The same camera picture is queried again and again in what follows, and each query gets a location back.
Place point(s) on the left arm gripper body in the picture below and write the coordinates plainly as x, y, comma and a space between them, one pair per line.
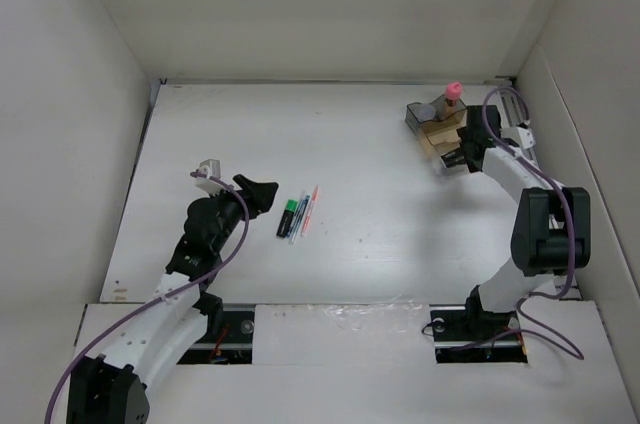
232, 206

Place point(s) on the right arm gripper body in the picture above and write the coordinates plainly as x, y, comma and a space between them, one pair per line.
464, 134

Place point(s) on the green cap highlighter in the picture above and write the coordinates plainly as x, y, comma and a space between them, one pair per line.
287, 219

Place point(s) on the clear blue pen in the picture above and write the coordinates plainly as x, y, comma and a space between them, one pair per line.
297, 216

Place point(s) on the pink capped crayon bottle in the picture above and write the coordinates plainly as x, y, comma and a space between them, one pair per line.
452, 95

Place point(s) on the pink red pen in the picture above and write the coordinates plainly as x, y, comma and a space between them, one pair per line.
309, 211

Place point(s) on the purple cap highlighter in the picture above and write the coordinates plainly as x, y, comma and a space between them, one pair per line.
454, 158

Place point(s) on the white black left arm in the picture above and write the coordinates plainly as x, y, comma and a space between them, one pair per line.
117, 385

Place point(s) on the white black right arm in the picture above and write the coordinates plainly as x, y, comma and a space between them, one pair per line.
551, 237

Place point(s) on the clear acrylic desk organizer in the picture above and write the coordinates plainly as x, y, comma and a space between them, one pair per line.
438, 136

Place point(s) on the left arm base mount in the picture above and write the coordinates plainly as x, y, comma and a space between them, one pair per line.
231, 345

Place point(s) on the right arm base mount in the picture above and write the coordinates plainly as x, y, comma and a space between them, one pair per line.
459, 338

